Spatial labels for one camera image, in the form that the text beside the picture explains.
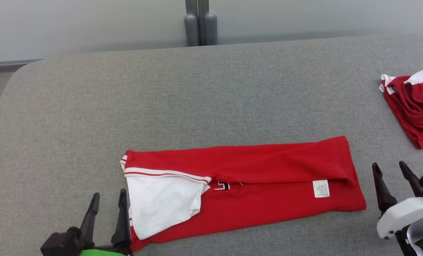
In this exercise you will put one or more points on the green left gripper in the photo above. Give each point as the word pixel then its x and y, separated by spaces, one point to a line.
pixel 101 253

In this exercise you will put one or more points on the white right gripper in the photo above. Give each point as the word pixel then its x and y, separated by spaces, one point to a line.
pixel 407 213

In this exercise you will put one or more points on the red shorts with white stripe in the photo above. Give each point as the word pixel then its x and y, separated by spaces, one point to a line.
pixel 416 110

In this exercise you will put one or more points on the red and white jersey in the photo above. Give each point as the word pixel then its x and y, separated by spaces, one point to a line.
pixel 261 192

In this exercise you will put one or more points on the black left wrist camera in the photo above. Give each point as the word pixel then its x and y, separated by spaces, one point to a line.
pixel 64 243

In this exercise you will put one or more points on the grey metal floor rail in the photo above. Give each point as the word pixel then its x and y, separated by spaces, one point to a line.
pixel 9 66

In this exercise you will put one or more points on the grey metal double post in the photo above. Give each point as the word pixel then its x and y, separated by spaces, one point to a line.
pixel 201 25

